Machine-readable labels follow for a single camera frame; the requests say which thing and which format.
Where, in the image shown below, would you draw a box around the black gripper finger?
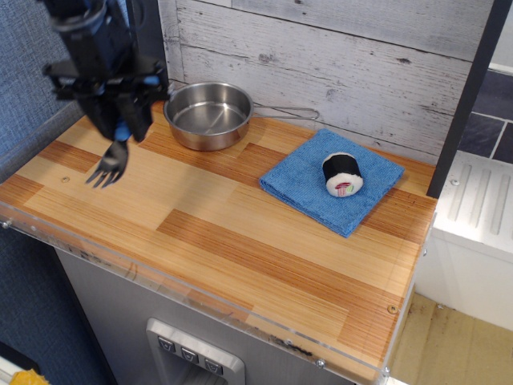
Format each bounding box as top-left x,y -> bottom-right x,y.
116,94 -> 152,142
78,98 -> 119,140

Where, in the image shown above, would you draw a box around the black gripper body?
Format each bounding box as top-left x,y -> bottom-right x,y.
42,23 -> 168,103

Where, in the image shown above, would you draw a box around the blue handled metal fork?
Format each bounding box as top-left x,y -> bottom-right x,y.
84,76 -> 159,189

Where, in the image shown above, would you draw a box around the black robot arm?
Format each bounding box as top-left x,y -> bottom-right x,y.
43,1 -> 169,142

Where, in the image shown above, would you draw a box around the stainless steel pan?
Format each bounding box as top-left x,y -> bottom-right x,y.
164,82 -> 320,152

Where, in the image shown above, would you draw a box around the clear acrylic table edge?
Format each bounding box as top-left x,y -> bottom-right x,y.
1,205 -> 390,384

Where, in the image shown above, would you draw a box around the folded blue cloth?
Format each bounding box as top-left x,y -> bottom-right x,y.
260,129 -> 404,237

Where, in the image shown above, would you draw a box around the plush sushi roll toy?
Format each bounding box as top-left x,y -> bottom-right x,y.
322,152 -> 364,197

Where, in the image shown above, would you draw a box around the silver button control panel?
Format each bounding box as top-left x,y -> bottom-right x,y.
146,318 -> 246,384

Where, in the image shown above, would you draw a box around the yellow black object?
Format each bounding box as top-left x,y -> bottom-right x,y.
9,370 -> 50,385

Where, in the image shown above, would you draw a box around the white ribbed box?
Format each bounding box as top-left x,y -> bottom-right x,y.
415,152 -> 512,329

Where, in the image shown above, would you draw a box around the black left frame post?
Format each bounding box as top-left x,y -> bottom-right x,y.
125,0 -> 169,105

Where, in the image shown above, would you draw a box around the black frame post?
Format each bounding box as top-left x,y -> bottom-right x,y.
125,0 -> 169,105
426,0 -> 512,198

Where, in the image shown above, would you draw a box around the black right frame post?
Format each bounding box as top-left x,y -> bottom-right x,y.
426,0 -> 512,198

